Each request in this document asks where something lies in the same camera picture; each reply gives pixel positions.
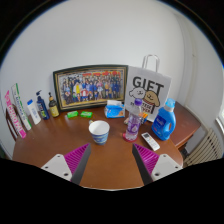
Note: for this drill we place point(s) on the white radiator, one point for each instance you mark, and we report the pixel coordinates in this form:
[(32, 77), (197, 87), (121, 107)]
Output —
[(205, 148)]

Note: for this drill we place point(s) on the amber pump bottle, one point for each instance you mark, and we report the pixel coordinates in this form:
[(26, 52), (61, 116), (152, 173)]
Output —
[(54, 109)]

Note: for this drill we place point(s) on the colourful puzzle cube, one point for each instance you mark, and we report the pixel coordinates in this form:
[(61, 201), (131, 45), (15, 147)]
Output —
[(144, 117)]

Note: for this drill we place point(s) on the blue detergent bottle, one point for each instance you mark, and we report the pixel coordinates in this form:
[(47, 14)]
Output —
[(163, 125)]

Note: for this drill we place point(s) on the dark blue pump bottle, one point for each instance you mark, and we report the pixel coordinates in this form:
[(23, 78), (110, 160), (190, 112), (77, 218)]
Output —
[(43, 108)]

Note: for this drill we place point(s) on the flat round red coaster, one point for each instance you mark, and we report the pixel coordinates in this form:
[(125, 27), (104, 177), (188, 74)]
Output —
[(125, 138)]

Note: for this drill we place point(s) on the white bottle with blue cap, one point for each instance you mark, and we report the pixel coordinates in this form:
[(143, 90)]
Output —
[(34, 114)]

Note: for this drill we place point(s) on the white mug with blue print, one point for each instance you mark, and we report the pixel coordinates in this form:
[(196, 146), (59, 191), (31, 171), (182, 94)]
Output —
[(99, 133)]

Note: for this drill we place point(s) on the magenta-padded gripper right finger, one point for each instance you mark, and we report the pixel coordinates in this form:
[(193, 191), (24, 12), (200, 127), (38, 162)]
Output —
[(146, 159)]

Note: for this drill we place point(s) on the white and green shuttlecock tube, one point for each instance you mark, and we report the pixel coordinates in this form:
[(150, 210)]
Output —
[(21, 108)]

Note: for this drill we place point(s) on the clear purple-capped water bottle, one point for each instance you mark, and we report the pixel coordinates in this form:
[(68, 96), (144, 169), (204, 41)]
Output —
[(134, 123)]

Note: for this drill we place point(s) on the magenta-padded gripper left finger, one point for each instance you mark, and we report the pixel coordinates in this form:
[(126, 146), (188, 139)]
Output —
[(78, 158)]

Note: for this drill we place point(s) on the framed group picture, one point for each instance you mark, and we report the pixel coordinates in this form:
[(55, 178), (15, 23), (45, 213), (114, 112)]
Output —
[(90, 87)]

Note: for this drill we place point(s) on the white remote control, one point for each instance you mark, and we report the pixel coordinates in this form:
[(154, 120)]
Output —
[(150, 141)]

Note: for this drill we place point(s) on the white printed paper gift bag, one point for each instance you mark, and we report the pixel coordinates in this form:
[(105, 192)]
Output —
[(150, 85)]

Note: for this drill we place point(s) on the blue tissue pack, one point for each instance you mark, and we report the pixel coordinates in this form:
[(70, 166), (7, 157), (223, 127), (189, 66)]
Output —
[(114, 110)]

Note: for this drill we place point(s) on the pink shuttlecock tube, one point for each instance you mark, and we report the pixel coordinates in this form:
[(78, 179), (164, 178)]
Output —
[(15, 116)]

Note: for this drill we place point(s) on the green soap packet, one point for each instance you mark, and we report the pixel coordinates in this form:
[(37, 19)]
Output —
[(72, 114), (86, 114)]

